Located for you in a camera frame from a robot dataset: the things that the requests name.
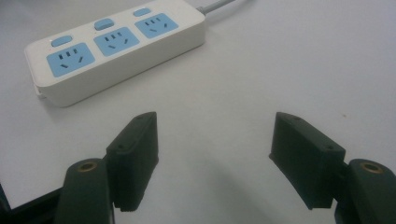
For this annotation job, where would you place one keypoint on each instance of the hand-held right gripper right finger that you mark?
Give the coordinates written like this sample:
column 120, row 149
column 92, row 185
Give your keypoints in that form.
column 306, row 161

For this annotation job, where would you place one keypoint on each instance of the white and blue power strip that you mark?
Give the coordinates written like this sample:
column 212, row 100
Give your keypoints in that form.
column 115, row 49

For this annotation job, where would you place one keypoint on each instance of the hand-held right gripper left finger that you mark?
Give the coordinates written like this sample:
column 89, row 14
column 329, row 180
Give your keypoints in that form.
column 134, row 161

